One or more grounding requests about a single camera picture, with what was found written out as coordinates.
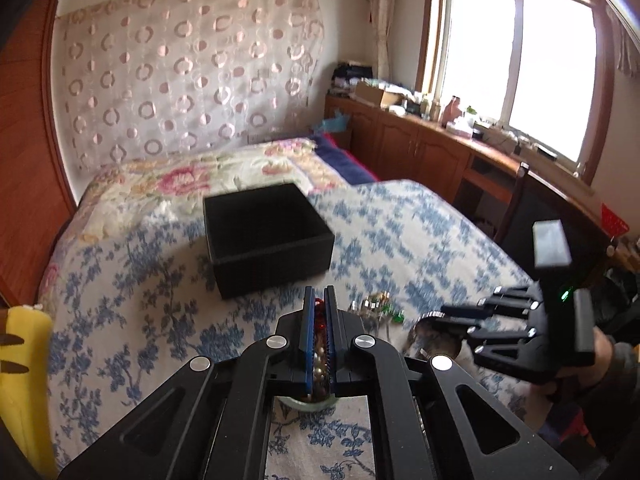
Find white circle pattern curtain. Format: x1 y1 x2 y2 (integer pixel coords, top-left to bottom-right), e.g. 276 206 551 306
54 0 324 172

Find wooden cabinet counter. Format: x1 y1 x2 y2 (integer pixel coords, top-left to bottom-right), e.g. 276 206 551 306
323 93 601 231

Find navy blue blanket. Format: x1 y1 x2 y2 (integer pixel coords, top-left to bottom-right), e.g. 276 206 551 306
310 133 378 185

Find right hand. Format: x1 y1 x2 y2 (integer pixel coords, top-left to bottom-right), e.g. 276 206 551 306
556 327 627 387

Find cardboard box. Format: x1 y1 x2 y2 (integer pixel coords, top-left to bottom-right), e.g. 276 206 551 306
352 80 404 108

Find dark wooden chair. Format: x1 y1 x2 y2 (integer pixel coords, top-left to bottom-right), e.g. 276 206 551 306
496 162 611 286

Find green stone earrings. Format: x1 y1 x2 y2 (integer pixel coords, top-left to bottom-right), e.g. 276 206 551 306
384 306 405 325

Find silver hair fork pin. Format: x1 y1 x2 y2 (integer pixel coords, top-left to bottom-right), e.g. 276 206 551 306
347 292 394 335

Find white pearl necklace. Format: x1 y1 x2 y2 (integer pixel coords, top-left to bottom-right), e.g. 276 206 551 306
311 343 333 403

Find window with wooden frame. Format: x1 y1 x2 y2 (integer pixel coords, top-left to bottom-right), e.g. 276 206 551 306
416 0 614 184

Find blue floral bed cover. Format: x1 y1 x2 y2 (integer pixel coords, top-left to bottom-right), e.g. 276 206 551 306
38 178 547 480

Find green jade bangle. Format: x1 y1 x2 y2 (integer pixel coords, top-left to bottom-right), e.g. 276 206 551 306
278 396 338 413

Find black jewelry box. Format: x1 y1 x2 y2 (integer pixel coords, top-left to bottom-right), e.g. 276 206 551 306
203 183 335 300

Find yellow plush toy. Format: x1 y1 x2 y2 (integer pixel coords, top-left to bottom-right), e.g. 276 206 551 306
1 306 58 479

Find pink floral quilt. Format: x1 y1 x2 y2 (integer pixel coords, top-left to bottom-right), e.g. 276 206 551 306
66 138 347 244

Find wooden headboard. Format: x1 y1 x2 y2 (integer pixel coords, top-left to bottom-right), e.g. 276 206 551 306
1 0 77 307

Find pink figurine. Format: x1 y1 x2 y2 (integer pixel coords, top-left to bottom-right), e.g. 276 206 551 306
440 96 463 128

